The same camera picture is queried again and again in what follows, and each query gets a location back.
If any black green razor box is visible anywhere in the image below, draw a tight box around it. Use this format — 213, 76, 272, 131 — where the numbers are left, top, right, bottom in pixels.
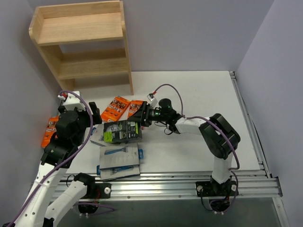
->
103, 120, 142, 144

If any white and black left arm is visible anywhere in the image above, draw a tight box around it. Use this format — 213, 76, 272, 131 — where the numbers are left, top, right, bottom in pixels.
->
4, 101, 102, 227

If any wooden three-tier shelf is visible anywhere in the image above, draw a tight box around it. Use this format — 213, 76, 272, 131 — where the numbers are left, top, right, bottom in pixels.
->
28, 0, 134, 94

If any orange razor box right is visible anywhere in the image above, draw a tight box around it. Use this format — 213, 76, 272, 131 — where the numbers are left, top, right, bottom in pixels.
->
127, 100, 143, 118

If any orange razor box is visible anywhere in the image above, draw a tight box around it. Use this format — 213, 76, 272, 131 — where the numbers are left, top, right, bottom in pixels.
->
127, 100, 143, 118
41, 116, 59, 148
101, 96, 130, 122

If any grey blue razor pack upper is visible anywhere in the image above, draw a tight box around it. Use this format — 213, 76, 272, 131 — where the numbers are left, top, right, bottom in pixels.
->
90, 124, 107, 147

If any grey blue razor pack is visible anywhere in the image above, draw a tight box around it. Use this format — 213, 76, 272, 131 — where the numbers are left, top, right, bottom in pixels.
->
96, 165, 140, 181
99, 143, 140, 170
90, 124, 107, 147

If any grey blue razor pack middle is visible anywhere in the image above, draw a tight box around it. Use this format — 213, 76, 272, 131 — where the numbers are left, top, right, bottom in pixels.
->
99, 143, 140, 170

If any orange razor box far left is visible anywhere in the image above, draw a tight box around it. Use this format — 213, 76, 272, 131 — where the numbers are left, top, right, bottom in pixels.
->
41, 116, 59, 148

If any grey blue razor pack lower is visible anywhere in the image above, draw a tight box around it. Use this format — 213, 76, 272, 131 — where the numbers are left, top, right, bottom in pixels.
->
96, 165, 140, 181

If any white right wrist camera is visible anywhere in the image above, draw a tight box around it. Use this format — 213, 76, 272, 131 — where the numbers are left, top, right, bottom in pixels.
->
147, 93, 158, 108

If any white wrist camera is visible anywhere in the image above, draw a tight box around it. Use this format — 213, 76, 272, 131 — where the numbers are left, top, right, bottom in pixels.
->
147, 93, 158, 108
58, 93, 86, 111

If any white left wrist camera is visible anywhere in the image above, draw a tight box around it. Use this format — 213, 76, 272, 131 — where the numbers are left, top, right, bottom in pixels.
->
58, 93, 86, 111

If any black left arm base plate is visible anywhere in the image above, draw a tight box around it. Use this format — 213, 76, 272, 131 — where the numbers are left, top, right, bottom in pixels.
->
84, 183, 111, 200

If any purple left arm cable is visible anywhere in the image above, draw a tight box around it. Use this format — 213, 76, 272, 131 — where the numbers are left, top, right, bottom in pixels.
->
9, 90, 116, 227

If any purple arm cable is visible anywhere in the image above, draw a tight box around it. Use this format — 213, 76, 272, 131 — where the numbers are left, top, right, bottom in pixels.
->
153, 84, 241, 213
9, 90, 116, 227

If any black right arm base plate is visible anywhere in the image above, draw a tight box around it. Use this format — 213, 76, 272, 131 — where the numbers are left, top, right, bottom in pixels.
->
196, 180, 239, 197

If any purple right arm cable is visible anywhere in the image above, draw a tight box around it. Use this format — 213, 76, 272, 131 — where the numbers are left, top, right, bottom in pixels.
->
153, 84, 241, 213

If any aluminium rail frame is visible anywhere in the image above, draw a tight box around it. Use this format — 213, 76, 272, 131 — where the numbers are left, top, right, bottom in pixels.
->
59, 71, 289, 227

